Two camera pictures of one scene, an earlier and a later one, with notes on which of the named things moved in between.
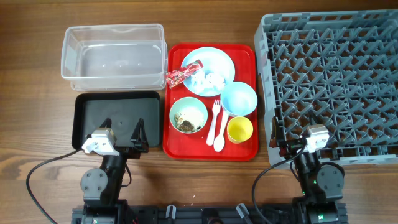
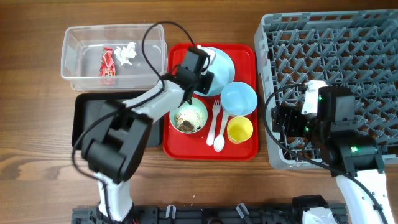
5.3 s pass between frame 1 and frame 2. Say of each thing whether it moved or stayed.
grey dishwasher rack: stayed
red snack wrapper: moved
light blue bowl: stayed
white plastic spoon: stayed
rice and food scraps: stayed
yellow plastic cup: stayed
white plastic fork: stayed
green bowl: stayed
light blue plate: stayed
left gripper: moved
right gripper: moved
